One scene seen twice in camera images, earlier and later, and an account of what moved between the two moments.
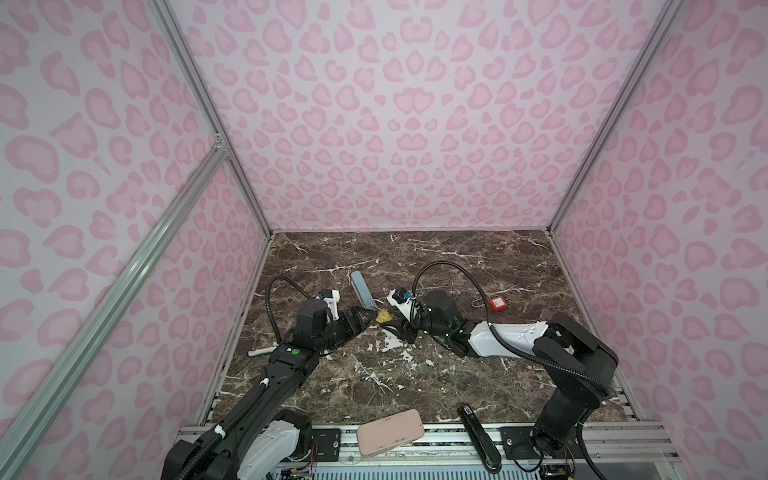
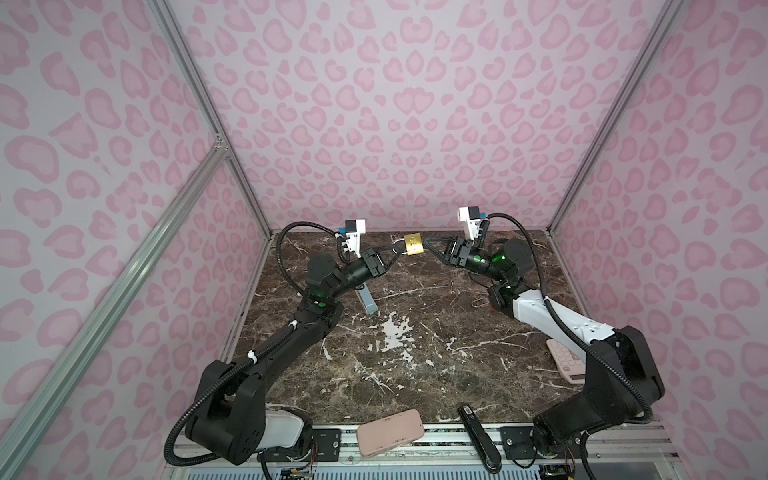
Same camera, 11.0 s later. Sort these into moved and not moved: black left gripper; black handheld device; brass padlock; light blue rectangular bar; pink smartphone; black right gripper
Moved: black left gripper; brass padlock; black right gripper
Not moved: light blue rectangular bar; pink smartphone; black handheld device
